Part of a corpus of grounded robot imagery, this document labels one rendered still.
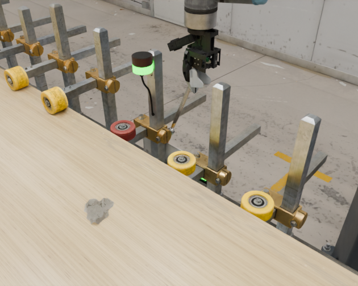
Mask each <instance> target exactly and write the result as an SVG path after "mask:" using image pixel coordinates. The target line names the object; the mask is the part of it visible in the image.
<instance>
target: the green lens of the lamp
mask: <svg viewBox="0 0 358 286"><path fill-rule="evenodd" d="M132 71H133V73H135V74H138V75H147V74H150V73H152V72H153V63H152V65H151V66H149V67H146V68H138V67H136V66H133V65H132Z"/></svg>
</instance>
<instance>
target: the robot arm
mask: <svg viewBox="0 0 358 286"><path fill-rule="evenodd" d="M267 1H268V0H184V26H185V27H187V28H188V33H190V34H189V35H186V36H184V37H182V38H175V39H173V40H171V41H170V43H168V44H167V45H168V48H169V50H170V51H173V50H174V51H179V50H180V49H181V48H182V47H183V46H185V45H188V44H189V45H188V46H187V48H186V51H185V53H184V59H183V60H182V61H183V66H182V72H183V75H184V78H185V81H186V82H187V84H188V86H189V88H190V90H191V91H192V92H193V93H194V94H195V93H196V92H197V91H198V88H203V84H210V83H211V78H210V77H209V76H208V75H207V74H206V69H209V68H213V69H214V68H216V67H217V65H219V66H220V52H221V49H220V48H217V47H214V39H215V36H216V35H218V31H219V30H216V29H213V28H214V27H215V26H216V25H217V10H218V3H241V4H252V5H264V4H266V3H267ZM193 42H194V43H193ZM191 43H192V44H191ZM218 53H219V61H218ZM192 67H193V68H192Z"/></svg>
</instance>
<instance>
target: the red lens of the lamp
mask: <svg viewBox="0 0 358 286"><path fill-rule="evenodd" d="M150 54H151V57H150V58H146V59H137V58H133V56H132V55H133V54H132V55H131V57H132V64H133V65H134V66H138V67H146V66H150V65H152V63H153V57H152V53H150Z"/></svg>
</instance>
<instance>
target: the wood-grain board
mask: <svg viewBox="0 0 358 286"><path fill-rule="evenodd" d="M41 93H42V92H41V91H39V90H38V89H36V88H34V87H32V86H31V85H28V86H26V87H24V88H21V89H19V90H15V91H14V90H12V89H10V87H9V86H8V84H7V82H6V80H5V76H4V70H3V69H1V68H0V286H358V276H357V275H356V274H354V273H352V272H351V271H349V270H347V269H345V268H344V267H342V266H340V265H338V264H337V263H335V262H333V261H332V260H330V259H328V258H326V257H325V256H323V255H321V254H320V253H318V252H316V251H314V250H313V249H311V248H309V247H307V246H306V245H304V244H302V243H300V242H299V241H297V240H296V239H294V238H292V237H290V236H289V235H287V234H285V233H283V232H282V231H280V230H278V229H276V228H275V227H273V226H272V225H269V224H268V223H266V222H265V221H263V220H261V219H259V218H258V217H256V216H254V215H253V214H251V213H249V212H247V211H246V210H244V209H242V208H241V207H238V206H237V205H235V204H234V203H232V202H230V201H228V200H227V199H225V198H223V197H221V196H220V195H218V194H216V193H215V192H213V191H211V190H210V189H208V188H206V187H204V186H203V185H201V184H199V183H197V182H196V181H194V180H192V179H190V178H189V177H187V176H186V175H184V174H182V173H180V172H179V171H177V170H175V169H173V168H172V167H170V166H168V165H166V164H165V163H163V162H161V161H159V160H158V159H156V158H155V157H153V156H151V155H149V154H148V153H146V152H144V151H142V150H141V149H139V148H137V147H135V146H134V145H132V144H131V143H129V142H127V141H125V140H124V139H122V138H120V137H118V136H117V135H115V134H113V133H111V132H110V131H108V130H107V129H105V128H103V127H101V126H100V125H98V124H96V123H94V122H93V121H91V120H89V119H87V118H86V117H84V116H82V115H80V114H79V113H77V112H76V111H74V110H72V109H70V108H69V107H67V108H66V109H64V110H62V111H59V112H57V113H54V114H51V113H49V112H48V111H47V110H46V109H45V108H44V106H43V104H42V101H41ZM103 198H109V199H110V200H111V201H113V202H114V205H113V207H111V208H110V209H109V211H108V213H109V216H108V217H107V218H105V219H104V220H102V222H101V223H99V224H97V223H95V222H93V223H92V224H91V223H90V221H89V220H88V219H87V218H86V216H87V215H88V214H87V213H86V212H84V209H85V204H86V203H87V202H88V201H89V200H90V199H97V200H98V201H101V200H102V199H103Z"/></svg>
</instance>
